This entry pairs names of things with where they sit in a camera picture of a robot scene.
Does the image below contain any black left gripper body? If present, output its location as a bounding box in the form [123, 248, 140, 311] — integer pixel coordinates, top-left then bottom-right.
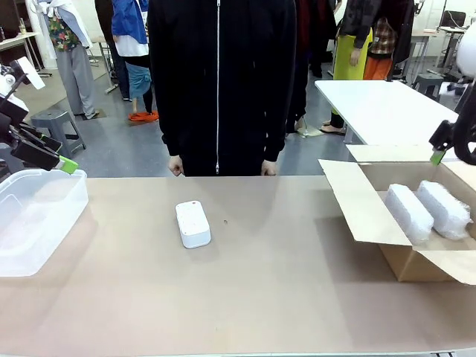
[0, 112, 28, 149]

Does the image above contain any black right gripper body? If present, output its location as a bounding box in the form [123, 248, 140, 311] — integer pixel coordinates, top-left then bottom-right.
[451, 107, 476, 167]

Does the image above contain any bubble clock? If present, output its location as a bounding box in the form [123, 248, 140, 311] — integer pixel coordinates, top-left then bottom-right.
[414, 180, 473, 241]
[384, 183, 435, 246]

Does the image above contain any person's left forearm black sleeve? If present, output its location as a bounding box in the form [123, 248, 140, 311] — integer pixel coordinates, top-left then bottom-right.
[261, 74, 297, 163]

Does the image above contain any person's right forearm black sleeve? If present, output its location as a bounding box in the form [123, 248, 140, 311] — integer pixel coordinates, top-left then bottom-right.
[149, 74, 184, 158]

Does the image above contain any person's right hand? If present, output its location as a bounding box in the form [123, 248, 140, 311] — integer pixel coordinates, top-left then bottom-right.
[167, 155, 186, 176]

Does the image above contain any grey plastic stool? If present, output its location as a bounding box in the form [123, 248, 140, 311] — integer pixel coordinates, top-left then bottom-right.
[413, 73, 446, 100]
[30, 109, 87, 159]

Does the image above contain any white paper tag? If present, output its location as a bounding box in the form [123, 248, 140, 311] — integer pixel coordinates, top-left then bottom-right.
[17, 57, 46, 90]

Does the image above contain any white table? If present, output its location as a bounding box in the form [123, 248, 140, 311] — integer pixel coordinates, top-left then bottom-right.
[314, 80, 461, 147]

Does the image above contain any clear plastic bin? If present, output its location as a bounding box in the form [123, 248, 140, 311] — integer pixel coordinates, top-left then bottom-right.
[0, 169, 89, 278]

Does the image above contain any mannequin with floral shirt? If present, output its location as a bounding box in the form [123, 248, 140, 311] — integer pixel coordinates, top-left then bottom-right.
[29, 0, 98, 120]

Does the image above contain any light wooden table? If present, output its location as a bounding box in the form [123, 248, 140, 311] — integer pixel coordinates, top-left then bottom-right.
[0, 31, 41, 71]

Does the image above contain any person in orange trousers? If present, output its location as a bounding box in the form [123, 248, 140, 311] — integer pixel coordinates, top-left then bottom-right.
[363, 16, 397, 81]

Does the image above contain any wooden desk with metal legs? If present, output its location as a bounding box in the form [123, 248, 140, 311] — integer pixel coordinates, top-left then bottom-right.
[408, 26, 470, 75]

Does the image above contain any brown cardboard box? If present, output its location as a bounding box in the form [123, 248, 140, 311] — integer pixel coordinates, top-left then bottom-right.
[318, 144, 476, 286]

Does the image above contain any dark hanging coat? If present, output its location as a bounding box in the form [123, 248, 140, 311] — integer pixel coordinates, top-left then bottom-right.
[390, 0, 416, 66]

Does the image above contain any black monitor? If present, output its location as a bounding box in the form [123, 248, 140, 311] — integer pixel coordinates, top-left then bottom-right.
[441, 10, 468, 29]

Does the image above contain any person in dark trousers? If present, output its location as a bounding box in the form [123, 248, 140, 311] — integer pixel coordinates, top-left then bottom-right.
[94, 0, 133, 102]

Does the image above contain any person in blue jacket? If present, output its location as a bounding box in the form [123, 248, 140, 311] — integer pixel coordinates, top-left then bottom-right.
[111, 0, 161, 123]

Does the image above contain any person in dark red clothes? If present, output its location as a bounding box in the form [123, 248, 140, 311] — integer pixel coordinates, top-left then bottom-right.
[286, 0, 338, 135]

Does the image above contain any person torso black jacket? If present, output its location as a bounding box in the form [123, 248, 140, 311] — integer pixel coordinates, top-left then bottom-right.
[147, 0, 298, 178]

